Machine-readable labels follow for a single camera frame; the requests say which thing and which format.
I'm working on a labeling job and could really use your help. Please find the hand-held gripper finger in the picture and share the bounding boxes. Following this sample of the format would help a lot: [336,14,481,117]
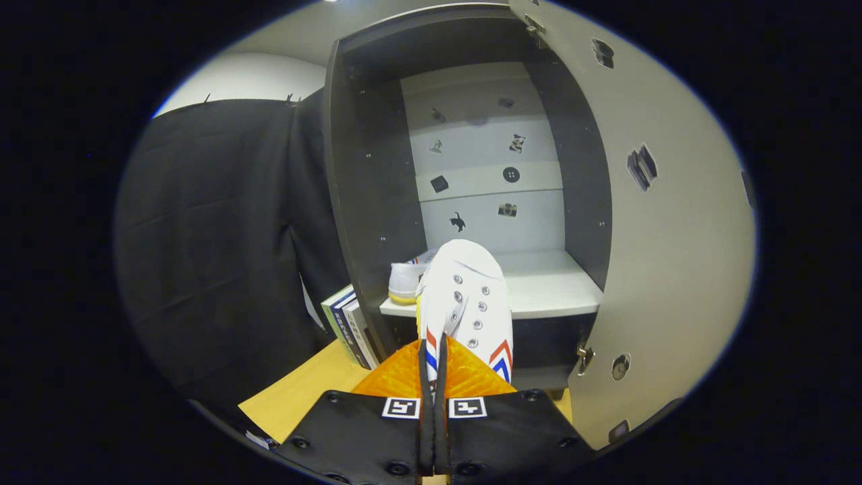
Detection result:
[434,332,597,485]
[276,335,435,485]

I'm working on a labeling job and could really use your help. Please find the white shoe with red-blue stripes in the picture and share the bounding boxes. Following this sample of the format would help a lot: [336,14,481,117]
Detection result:
[416,239,514,398]

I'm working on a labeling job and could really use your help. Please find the white shoe with yellow sole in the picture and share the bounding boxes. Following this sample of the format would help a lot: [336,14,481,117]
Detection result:
[389,251,438,305]

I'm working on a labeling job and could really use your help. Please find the dark grey shoe cabinet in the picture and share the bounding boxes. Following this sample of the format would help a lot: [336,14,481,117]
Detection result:
[323,3,614,393]

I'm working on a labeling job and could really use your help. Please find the dark blue book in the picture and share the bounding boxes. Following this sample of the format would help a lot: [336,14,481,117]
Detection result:
[331,291,372,370]

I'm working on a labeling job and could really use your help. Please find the green and white book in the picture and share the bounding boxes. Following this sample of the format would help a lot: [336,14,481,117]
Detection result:
[321,284,364,368]

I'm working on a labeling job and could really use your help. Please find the black backdrop cloth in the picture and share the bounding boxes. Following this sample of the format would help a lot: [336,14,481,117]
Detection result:
[113,91,351,432]

